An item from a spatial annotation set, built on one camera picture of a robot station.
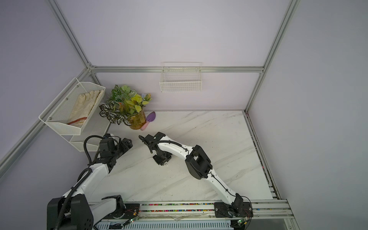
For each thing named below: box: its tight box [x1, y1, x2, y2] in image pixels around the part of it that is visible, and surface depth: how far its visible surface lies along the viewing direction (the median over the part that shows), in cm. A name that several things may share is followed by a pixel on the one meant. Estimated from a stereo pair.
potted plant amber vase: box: [99, 84, 152, 130], surface depth 95 cm
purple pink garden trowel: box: [140, 111, 156, 131], surface depth 117 cm
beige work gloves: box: [66, 89, 104, 127], surface depth 79 cm
